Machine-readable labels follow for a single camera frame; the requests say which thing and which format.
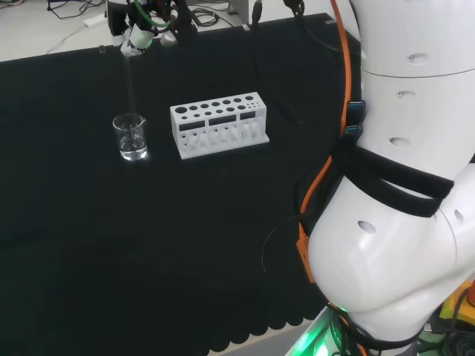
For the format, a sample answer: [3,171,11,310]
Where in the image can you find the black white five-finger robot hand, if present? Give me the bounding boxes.
[106,0,194,58]

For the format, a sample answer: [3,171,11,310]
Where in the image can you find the small clear glass beaker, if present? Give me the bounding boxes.
[111,113,149,162]

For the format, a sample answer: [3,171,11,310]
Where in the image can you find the white test tube rack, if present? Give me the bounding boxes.
[169,90,271,161]

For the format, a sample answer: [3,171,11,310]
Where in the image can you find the white power strip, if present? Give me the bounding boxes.
[82,12,109,28]

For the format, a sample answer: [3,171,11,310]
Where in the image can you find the black bench cloth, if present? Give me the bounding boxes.
[0,12,363,356]

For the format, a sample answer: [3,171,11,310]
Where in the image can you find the yellow stop button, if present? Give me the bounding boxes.
[439,279,475,320]

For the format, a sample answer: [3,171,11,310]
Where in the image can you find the green cable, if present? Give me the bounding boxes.
[127,0,174,29]

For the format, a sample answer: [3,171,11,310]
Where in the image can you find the orange cable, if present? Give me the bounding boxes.
[298,0,354,283]

